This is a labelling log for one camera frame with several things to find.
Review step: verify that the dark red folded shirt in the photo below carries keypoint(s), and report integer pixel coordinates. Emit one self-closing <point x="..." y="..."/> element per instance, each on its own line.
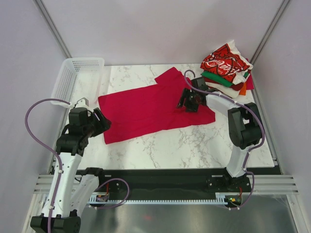
<point x="220" y="83"/>

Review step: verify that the magenta folded shirt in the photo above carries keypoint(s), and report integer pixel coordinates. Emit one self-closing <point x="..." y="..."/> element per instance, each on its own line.
<point x="249" y="81"/>

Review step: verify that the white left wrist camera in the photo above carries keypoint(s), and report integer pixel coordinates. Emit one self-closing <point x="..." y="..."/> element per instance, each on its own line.
<point x="83" y="102"/>

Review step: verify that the white folded shirt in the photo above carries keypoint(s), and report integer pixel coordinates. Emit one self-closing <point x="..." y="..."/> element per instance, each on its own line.
<point x="226" y="90"/>

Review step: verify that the left aluminium frame post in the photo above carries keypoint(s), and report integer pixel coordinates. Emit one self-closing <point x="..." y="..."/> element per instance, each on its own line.
<point x="52" y="27"/>

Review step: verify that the white slotted cable duct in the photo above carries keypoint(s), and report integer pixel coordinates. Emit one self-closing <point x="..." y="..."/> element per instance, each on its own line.
<point x="218" y="200"/>

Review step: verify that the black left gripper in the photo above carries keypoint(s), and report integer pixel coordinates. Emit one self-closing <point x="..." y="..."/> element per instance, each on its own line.
<point x="104" y="123"/>

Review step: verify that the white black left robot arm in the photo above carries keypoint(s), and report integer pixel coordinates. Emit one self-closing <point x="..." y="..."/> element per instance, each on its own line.
<point x="63" y="208"/>

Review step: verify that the orange folded shirt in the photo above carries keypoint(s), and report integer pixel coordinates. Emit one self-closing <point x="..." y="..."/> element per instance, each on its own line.
<point x="243" y="90"/>

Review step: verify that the right aluminium frame post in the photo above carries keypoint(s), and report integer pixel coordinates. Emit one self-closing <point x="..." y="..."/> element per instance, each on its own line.
<point x="269" y="31"/>

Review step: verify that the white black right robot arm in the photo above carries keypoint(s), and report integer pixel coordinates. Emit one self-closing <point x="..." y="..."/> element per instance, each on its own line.
<point x="245" y="127"/>

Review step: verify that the white plastic basket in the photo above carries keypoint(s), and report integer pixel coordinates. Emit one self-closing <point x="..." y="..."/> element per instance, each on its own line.
<point x="79" y="78"/>

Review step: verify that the crimson red t shirt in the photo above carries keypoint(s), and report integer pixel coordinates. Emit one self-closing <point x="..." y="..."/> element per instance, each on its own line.
<point x="137" y="112"/>

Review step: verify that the aluminium frame post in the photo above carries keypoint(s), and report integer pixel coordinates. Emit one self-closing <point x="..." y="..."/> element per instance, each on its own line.
<point x="52" y="27"/>
<point x="269" y="31"/>

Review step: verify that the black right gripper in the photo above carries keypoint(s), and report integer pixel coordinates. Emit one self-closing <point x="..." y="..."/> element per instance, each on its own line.
<point x="186" y="92"/>

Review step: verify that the green folded shirt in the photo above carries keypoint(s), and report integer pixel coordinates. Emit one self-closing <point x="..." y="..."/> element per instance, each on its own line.
<point x="213" y="78"/>

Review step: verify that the red white printed shirt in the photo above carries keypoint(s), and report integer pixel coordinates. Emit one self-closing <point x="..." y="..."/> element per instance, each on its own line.
<point x="228" y="63"/>

